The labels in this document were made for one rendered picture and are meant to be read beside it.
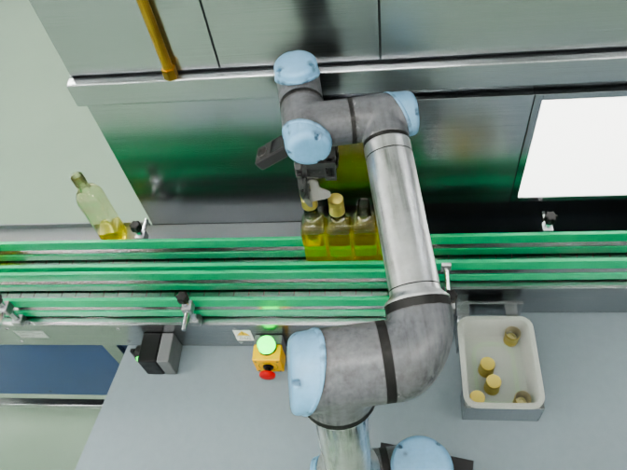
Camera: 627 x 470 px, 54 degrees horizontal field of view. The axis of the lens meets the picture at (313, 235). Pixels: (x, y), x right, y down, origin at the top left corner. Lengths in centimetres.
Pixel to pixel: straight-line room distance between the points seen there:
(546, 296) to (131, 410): 106
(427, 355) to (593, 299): 84
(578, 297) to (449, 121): 56
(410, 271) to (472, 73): 50
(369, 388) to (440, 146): 68
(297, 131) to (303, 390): 39
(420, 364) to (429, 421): 67
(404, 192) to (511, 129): 48
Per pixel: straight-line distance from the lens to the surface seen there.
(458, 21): 120
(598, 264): 152
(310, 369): 83
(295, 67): 104
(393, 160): 94
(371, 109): 99
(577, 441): 155
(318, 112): 98
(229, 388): 158
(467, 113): 131
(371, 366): 83
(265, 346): 149
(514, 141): 138
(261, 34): 122
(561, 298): 160
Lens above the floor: 218
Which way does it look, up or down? 54 degrees down
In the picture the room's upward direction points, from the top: 11 degrees counter-clockwise
